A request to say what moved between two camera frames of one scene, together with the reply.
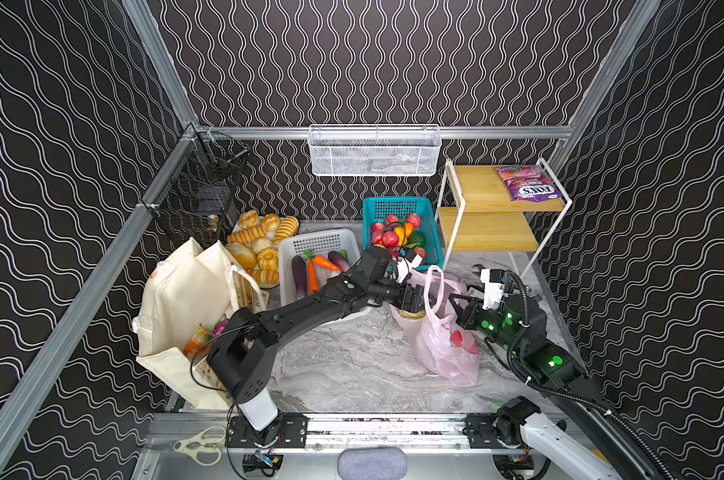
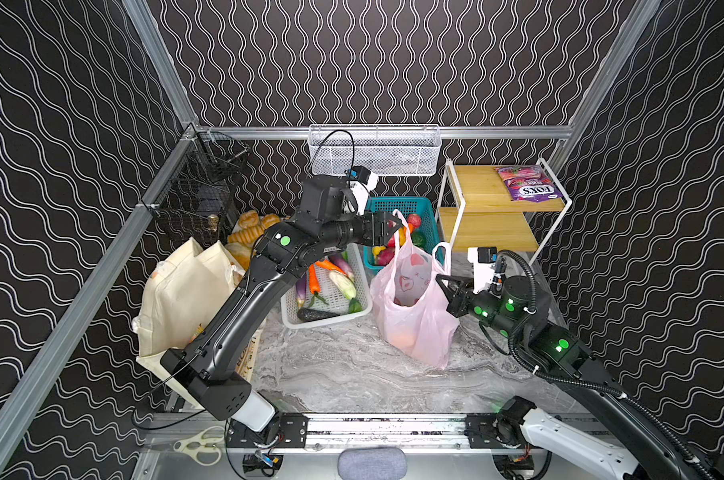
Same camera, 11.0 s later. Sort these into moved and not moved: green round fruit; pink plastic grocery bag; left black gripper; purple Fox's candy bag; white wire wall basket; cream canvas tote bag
Moved: pink plastic grocery bag; left black gripper
Not moved: green round fruit; purple Fox's candy bag; cream canvas tote bag; white wire wall basket
